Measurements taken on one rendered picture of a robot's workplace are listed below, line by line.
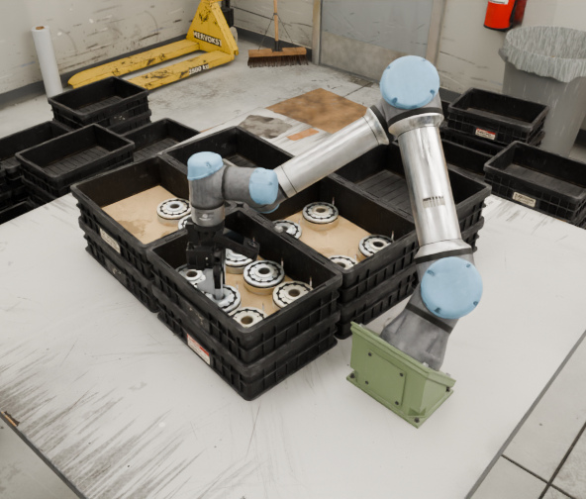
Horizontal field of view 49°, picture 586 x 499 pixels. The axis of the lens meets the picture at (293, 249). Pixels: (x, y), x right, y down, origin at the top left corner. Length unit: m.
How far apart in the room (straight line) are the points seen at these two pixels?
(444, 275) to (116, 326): 0.89
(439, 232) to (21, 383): 1.03
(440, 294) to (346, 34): 3.95
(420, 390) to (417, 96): 0.61
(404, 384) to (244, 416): 0.37
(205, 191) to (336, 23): 3.82
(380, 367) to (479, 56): 3.35
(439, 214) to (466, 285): 0.15
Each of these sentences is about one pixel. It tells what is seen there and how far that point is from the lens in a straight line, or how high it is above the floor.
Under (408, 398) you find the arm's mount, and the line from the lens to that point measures 1.47.
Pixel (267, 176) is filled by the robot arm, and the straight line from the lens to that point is 1.37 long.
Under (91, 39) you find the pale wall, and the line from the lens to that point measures 5.22.
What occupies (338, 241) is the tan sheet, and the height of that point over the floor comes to 0.83.
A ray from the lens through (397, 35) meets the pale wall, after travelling 4.83.
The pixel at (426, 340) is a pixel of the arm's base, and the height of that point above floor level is 0.90.
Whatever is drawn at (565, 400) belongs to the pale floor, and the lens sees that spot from 2.66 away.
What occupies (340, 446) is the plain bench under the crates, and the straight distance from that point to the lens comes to 1.46.
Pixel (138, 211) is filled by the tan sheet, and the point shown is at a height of 0.83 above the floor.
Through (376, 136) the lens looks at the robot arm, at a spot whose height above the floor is 1.21.
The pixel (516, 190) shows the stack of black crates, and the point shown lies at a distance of 2.72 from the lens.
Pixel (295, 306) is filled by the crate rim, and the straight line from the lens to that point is 1.42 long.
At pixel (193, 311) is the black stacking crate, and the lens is 1.53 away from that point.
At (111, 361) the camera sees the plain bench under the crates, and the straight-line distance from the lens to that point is 1.67.
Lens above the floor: 1.87
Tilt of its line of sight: 37 degrees down
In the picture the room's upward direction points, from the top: straight up
